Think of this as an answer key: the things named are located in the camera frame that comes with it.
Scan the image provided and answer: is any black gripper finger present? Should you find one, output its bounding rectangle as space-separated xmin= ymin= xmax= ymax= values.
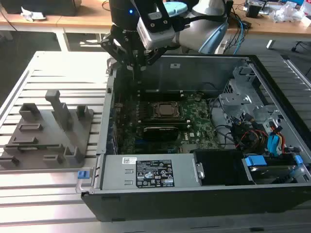
xmin=136 ymin=46 xmax=168 ymax=72
xmin=100 ymin=25 xmax=136 ymax=71

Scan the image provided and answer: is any wooden desk with white legs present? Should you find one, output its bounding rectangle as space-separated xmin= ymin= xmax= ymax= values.
xmin=0 ymin=0 xmax=156 ymax=52

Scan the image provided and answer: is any dark metal socket cover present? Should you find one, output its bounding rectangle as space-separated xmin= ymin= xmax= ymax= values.
xmin=150 ymin=100 xmax=185 ymax=120

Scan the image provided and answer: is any silver CPU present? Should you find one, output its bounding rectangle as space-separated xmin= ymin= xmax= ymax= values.
xmin=155 ymin=103 xmax=181 ymax=117

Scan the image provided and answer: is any black graphics card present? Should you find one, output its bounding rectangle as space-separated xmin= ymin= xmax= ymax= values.
xmin=142 ymin=125 xmax=180 ymax=142

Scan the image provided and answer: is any green motherboard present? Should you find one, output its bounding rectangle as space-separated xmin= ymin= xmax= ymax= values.
xmin=113 ymin=91 xmax=221 ymax=155

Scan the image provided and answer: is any black box on desk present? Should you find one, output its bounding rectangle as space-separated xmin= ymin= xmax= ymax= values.
xmin=4 ymin=0 xmax=83 ymax=17

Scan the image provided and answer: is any crumpled white paper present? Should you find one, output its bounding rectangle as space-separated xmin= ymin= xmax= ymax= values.
xmin=20 ymin=6 xmax=47 ymax=22

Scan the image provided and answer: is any silver metal drive cage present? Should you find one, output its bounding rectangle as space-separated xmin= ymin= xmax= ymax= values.
xmin=218 ymin=79 xmax=285 ymax=136

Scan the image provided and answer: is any grey plastic parts rack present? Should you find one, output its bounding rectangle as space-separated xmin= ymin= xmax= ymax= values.
xmin=0 ymin=89 xmax=95 ymax=171

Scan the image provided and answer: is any small black desk device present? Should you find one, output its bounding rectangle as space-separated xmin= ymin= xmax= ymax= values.
xmin=244 ymin=3 xmax=263 ymax=18

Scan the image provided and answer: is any wooden desk with clutter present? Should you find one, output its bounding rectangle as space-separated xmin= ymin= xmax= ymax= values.
xmin=227 ymin=0 xmax=311 ymax=50

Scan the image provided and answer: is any silver power supply unit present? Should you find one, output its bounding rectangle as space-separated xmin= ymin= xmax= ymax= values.
xmin=99 ymin=153 xmax=204 ymax=190

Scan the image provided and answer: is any black plastic shroud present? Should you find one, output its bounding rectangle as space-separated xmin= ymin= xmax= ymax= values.
xmin=193 ymin=149 xmax=249 ymax=187

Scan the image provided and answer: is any crumpled clear plastic bag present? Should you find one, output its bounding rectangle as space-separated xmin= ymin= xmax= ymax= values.
xmin=269 ymin=1 xmax=306 ymax=24

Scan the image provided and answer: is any blue disk carrier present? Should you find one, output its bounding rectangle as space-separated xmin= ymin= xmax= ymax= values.
xmin=244 ymin=155 xmax=303 ymax=171

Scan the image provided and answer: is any black open PC case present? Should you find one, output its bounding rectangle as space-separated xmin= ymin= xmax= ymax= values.
xmin=81 ymin=53 xmax=311 ymax=223

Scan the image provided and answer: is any silver hard disk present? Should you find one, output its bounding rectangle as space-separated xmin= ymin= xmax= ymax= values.
xmin=250 ymin=165 xmax=294 ymax=183

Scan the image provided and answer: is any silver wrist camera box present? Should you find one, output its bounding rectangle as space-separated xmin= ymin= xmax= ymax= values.
xmin=136 ymin=11 xmax=181 ymax=51

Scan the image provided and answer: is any blue hanging cable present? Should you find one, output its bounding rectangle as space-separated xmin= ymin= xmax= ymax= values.
xmin=235 ymin=16 xmax=246 ymax=55

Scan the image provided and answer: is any black thin wire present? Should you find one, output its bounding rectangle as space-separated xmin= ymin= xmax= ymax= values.
xmin=208 ymin=97 xmax=238 ymax=149

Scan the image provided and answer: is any red yellow wire bundle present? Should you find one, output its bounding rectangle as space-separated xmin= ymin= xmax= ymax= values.
xmin=242 ymin=129 xmax=268 ymax=147

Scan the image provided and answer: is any blue flat wire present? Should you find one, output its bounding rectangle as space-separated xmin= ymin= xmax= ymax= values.
xmin=266 ymin=134 xmax=286 ymax=156

